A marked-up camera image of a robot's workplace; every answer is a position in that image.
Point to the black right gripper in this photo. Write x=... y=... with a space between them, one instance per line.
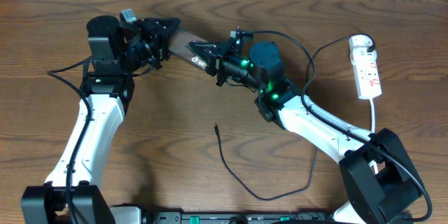
x=207 y=52

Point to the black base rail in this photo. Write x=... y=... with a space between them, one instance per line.
x=135 y=215

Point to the bronze Galaxy smartphone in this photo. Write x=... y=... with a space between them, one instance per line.
x=178 y=46

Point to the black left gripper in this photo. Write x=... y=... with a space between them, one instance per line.
x=159 y=40

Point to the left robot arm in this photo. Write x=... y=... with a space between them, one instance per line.
x=119 y=47

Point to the white USB charger adapter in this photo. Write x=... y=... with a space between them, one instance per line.
x=362 y=41

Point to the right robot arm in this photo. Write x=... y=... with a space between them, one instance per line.
x=379 y=177

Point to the white power strip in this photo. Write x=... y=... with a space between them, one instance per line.
x=366 y=73

